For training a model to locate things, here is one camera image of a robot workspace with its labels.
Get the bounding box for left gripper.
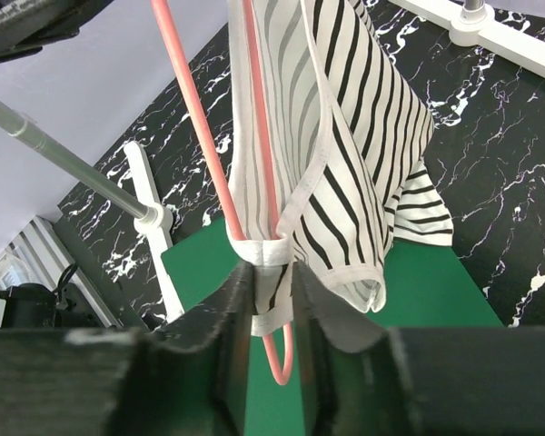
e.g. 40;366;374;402
0;0;100;64

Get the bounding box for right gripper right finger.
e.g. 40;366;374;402
292;263;545;435

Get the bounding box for green ring binder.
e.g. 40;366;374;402
163;219;501;436

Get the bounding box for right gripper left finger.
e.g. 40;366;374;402
0;262;254;435

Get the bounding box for pink wire hanger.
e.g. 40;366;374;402
149;0;296;386

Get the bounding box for striped black white tank top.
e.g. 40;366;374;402
228;1;453;336

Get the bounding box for grey metal clothes rack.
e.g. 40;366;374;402
0;0;545;324

